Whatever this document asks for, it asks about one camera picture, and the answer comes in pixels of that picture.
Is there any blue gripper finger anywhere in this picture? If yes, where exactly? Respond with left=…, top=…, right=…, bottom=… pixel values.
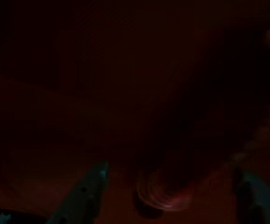
left=47, top=161, right=110, bottom=224
left=233, top=168, right=270, bottom=224

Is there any grey mat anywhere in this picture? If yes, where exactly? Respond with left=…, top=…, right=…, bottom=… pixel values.
left=0, top=0, right=270, bottom=224

